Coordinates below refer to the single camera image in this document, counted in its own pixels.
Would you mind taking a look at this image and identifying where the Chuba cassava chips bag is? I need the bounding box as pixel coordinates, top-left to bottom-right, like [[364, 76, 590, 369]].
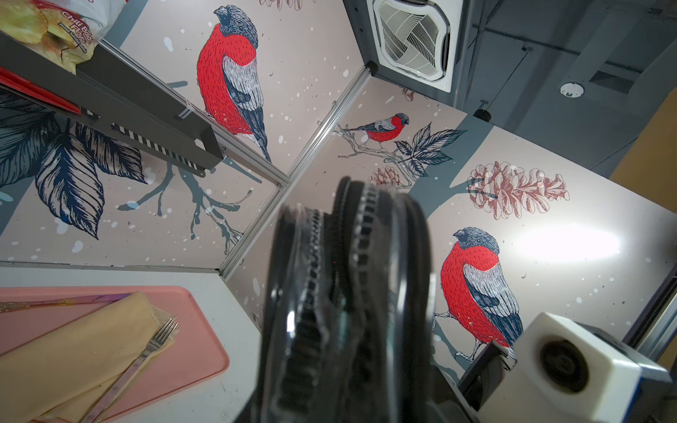
[[1, 0, 128, 74]]

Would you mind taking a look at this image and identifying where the yellow folded napkin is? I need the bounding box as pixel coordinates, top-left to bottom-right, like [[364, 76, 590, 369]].
[[1, 292, 177, 422]]

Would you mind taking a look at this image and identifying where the clear pouch black zipper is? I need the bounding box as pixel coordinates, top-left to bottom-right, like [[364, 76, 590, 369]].
[[240, 177, 435, 422]]

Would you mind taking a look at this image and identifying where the pink handled fork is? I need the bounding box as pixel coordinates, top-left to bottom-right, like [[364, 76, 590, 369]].
[[81, 318, 178, 423]]

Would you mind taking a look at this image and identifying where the ceiling air conditioner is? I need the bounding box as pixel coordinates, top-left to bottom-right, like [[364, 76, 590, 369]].
[[344, 0, 480, 109]]

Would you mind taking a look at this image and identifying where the aluminium frame rail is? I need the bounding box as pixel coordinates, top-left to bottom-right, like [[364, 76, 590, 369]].
[[92, 33, 364, 271]]

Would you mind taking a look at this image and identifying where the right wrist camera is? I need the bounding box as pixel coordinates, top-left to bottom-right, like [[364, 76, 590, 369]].
[[477, 313, 673, 422]]

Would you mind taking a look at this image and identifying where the black wall basket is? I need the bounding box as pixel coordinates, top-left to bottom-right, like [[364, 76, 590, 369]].
[[1, 35, 223, 177]]

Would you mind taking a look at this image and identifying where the pink tray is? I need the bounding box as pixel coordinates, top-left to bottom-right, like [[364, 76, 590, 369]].
[[1, 286, 229, 422]]

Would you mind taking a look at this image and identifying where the pink handled spoon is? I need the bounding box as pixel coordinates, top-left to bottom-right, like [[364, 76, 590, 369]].
[[0, 294, 130, 314]]

